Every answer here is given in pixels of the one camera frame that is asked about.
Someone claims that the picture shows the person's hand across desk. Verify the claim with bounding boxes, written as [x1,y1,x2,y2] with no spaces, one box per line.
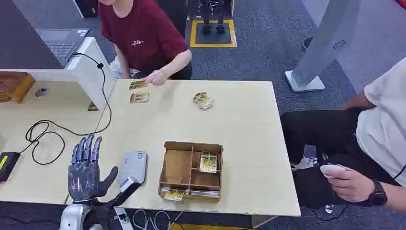
[143,69,169,87]

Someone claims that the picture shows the person's hand with watch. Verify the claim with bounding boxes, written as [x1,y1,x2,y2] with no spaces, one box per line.
[319,165,377,204]

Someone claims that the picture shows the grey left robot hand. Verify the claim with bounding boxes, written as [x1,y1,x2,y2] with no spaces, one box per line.
[68,133,119,204]

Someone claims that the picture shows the card with green-brown print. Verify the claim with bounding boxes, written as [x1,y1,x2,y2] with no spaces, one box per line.
[128,79,148,91]

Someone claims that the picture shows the white handheld controller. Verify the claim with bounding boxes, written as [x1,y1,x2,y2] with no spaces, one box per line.
[319,163,347,180]

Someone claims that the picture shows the card with brown print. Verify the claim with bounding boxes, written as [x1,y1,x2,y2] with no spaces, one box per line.
[129,92,150,104]

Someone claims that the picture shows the black wristwatch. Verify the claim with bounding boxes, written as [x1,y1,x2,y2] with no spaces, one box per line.
[367,179,389,207]

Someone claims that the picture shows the person in dark red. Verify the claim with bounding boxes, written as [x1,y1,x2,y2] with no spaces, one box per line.
[97,0,193,87]

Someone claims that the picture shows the white and black sneaker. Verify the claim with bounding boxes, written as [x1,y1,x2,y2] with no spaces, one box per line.
[290,156,318,171]

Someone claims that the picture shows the crumpled card pile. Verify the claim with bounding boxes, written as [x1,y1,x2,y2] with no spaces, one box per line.
[192,92,215,111]

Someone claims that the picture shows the grey flat box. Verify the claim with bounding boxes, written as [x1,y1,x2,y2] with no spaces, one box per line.
[119,151,148,185]

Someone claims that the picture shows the white power strip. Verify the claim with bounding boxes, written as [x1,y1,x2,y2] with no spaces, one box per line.
[113,207,135,230]

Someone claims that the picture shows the yellow tape square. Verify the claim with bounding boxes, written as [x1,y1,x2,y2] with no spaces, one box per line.
[190,19,238,48]

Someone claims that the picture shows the person in white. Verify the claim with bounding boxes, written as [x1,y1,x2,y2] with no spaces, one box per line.
[280,57,406,214]

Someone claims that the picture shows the white desk divider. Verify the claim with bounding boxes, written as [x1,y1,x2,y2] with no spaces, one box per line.
[0,36,117,112]

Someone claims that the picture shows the black box with yellow label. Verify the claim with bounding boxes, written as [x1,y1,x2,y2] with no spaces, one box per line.
[0,151,21,183]

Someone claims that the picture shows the black robot legs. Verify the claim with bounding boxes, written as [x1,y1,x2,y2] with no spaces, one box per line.
[197,0,228,35]

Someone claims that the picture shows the card with yellow print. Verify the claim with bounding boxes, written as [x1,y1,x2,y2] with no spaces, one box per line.
[162,189,185,203]
[199,151,218,174]

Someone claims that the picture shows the wooden compartment box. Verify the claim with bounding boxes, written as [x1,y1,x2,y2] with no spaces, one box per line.
[158,141,224,204]

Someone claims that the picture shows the stack of cards on edge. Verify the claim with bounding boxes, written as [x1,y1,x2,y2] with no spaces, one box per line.
[190,190,220,199]

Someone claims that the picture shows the grey laptop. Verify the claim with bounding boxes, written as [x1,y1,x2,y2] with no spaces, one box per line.
[0,0,90,70]

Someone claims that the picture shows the black shoe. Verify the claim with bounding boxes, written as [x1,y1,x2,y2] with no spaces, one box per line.
[301,36,314,53]

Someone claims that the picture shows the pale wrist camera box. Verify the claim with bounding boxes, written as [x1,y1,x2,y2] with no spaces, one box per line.
[118,176,136,193]

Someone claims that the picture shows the black cable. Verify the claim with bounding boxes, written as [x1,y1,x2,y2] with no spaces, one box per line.
[24,52,113,166]

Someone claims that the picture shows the white cables under desk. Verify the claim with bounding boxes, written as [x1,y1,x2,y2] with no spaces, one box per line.
[131,209,184,230]

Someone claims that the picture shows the white stand post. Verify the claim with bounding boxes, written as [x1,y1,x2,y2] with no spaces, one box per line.
[284,0,363,93]

